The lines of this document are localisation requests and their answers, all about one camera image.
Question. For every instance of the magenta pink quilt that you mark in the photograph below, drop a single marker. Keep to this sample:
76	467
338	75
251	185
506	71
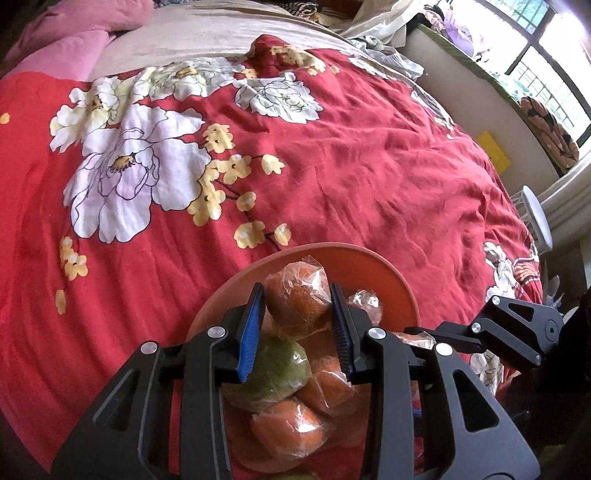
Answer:
92	21

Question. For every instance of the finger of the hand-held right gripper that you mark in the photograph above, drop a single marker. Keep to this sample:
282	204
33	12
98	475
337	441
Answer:
512	327

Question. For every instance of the red floral blanket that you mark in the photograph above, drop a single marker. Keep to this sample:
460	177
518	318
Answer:
351	184

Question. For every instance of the brown patterned cushion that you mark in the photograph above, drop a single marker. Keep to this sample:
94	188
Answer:
551	134

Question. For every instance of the plastic orange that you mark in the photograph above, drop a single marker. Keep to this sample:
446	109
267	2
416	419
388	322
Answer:
291	427
418	338
295	295
328	383

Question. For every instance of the window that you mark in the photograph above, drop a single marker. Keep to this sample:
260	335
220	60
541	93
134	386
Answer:
540	41

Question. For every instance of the purple clothes heap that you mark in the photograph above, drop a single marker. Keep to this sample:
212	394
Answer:
455	25

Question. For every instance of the orange plastic bowl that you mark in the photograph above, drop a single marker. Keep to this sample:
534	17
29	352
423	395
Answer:
369	265

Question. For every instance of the clear plastic wrap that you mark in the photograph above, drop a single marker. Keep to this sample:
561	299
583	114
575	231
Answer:
367	304

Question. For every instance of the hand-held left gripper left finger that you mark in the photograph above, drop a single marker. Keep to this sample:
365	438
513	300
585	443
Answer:
249	332

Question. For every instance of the beige bed sheet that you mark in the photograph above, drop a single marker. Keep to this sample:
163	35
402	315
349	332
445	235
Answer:
207	32

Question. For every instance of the pale pink quilt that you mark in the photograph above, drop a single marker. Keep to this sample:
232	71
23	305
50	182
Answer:
51	55

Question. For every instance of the green citrus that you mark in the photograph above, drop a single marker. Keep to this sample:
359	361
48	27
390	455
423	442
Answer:
272	369

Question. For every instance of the white grey crumpled clothes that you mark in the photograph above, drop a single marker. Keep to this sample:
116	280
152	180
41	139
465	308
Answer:
388	53

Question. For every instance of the cream curtain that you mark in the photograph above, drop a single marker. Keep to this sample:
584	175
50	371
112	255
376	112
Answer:
378	18

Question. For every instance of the white window bench green trim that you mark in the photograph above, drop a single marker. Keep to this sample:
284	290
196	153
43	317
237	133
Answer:
461	92

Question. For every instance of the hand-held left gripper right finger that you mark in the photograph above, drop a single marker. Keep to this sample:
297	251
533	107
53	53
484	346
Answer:
342	332

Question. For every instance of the white round stool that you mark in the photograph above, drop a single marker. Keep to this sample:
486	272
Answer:
535	217

